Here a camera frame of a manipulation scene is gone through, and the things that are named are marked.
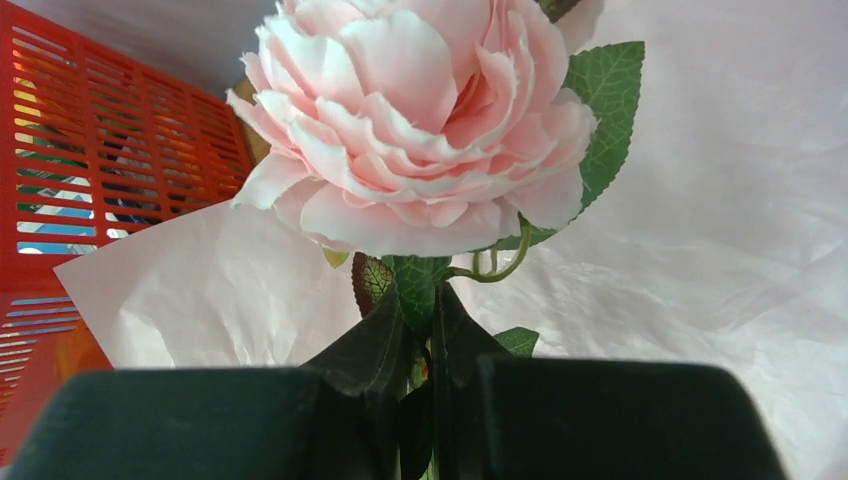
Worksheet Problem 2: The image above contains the blue white carton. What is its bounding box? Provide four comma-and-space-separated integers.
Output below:
16, 185, 134, 256

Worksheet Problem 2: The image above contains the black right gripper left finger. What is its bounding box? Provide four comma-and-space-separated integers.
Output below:
6, 284, 415, 480

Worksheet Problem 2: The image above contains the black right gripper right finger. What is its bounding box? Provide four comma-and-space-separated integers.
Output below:
431, 281, 790, 480

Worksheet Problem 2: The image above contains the pink wrapping paper sheet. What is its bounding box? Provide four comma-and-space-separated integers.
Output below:
56, 1, 847, 479

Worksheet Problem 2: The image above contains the pink peony flower stem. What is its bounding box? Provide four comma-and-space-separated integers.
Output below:
227, 1, 646, 479

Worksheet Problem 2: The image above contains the red plastic shopping basket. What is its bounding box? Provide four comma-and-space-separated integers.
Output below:
1, 1, 253, 464

